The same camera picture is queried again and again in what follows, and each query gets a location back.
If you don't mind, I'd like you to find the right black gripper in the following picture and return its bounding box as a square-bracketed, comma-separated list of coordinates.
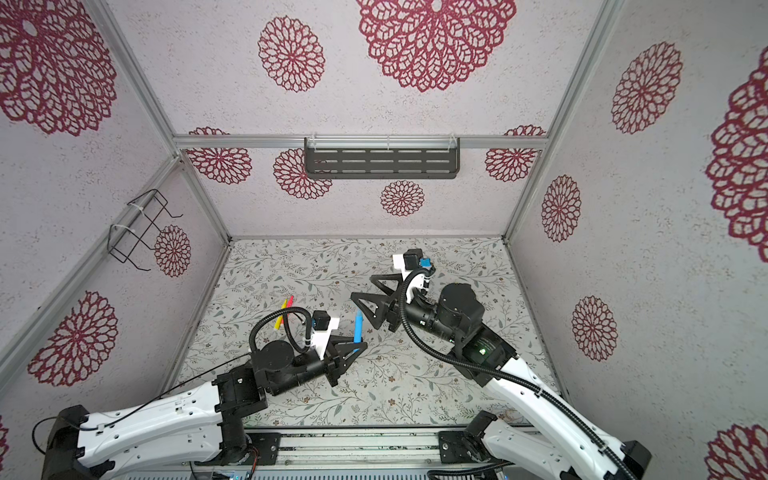
[358, 274, 465, 351]

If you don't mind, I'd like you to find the black wire wall basket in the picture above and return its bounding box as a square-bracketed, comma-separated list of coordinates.
[106, 188, 183, 272]

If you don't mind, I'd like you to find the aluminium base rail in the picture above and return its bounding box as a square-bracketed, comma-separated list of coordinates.
[179, 425, 481, 472]

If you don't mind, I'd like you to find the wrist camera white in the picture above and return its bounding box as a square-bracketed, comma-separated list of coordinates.
[310, 310, 340, 360]
[392, 248, 435, 303]

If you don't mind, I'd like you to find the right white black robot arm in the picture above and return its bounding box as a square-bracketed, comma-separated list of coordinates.
[350, 268, 652, 479]

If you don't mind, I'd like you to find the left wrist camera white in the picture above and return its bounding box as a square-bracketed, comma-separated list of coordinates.
[310, 310, 340, 360]

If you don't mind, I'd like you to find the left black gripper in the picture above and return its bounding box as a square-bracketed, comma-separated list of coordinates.
[272, 336, 367, 399]

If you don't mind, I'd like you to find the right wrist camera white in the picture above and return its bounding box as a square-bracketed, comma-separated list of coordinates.
[392, 248, 435, 303]

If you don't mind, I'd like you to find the blue highlighter pen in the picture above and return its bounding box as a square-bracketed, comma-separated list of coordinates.
[354, 310, 364, 344]

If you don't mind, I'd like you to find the dark grey wall shelf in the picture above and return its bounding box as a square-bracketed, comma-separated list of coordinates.
[304, 137, 461, 180]

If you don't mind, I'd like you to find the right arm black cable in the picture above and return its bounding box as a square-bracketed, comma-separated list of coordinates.
[398, 269, 637, 480]

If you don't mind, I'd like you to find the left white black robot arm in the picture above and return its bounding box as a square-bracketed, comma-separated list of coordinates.
[41, 335, 367, 479]

